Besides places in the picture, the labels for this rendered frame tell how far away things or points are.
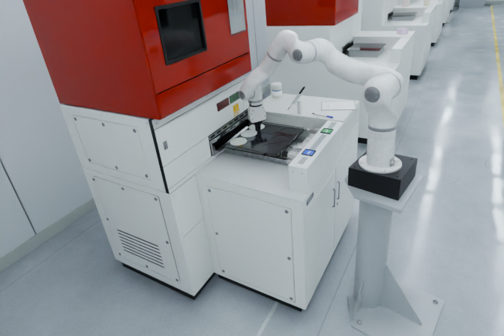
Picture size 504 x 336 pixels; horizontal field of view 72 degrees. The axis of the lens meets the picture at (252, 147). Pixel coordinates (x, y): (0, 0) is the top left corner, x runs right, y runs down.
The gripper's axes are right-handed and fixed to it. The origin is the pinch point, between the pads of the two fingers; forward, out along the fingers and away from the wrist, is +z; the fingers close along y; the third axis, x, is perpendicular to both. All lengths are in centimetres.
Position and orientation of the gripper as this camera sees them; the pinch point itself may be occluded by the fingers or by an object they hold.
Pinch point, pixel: (257, 127)
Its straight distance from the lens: 211.2
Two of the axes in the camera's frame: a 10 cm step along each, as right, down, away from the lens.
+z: 0.9, 8.9, 4.5
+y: 9.1, -2.6, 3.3
